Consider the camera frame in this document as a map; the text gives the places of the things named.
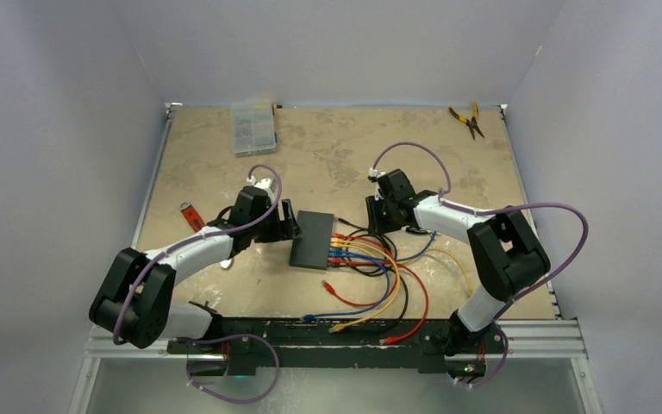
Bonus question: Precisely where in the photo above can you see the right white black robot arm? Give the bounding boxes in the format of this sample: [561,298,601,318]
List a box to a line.
[365,169,551,355]

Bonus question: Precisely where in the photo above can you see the yellow ethernet cable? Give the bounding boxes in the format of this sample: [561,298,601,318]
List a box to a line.
[328,240,403,335]
[330,236,475,297]

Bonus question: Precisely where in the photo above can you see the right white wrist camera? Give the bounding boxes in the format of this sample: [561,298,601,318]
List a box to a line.
[367,167,387,183]

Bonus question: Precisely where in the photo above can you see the yellow handled pliers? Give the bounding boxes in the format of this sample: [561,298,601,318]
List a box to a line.
[447,100,485,141]

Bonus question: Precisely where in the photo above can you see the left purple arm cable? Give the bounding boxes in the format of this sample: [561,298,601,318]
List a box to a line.
[112,164,282,405]

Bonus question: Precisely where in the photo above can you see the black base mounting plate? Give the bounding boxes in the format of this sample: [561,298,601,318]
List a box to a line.
[167,317,504,377]

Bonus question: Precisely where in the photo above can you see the silver round metal piece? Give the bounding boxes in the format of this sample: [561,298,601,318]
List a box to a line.
[219,259,234,270]

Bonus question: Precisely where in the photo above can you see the blue ethernet cable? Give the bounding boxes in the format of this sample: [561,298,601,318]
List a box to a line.
[300,248,394,323]
[330,228,440,264]

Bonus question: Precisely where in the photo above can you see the small black cutters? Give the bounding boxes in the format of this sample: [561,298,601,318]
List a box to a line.
[405,226,430,235]

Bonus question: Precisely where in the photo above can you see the clear plastic organizer box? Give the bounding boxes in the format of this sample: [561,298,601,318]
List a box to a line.
[230,102,278,157]

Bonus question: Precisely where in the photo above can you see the black network switch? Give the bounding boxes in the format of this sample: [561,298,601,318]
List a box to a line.
[289,210,334,270]

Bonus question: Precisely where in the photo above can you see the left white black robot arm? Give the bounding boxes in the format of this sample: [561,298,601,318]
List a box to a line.
[88,185,301,353]

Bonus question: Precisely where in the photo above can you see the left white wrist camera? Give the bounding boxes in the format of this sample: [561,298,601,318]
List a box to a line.
[247,176,278,198]

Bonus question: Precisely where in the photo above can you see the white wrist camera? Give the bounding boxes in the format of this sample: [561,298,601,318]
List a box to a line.
[367,167,387,183]
[247,176,278,198]

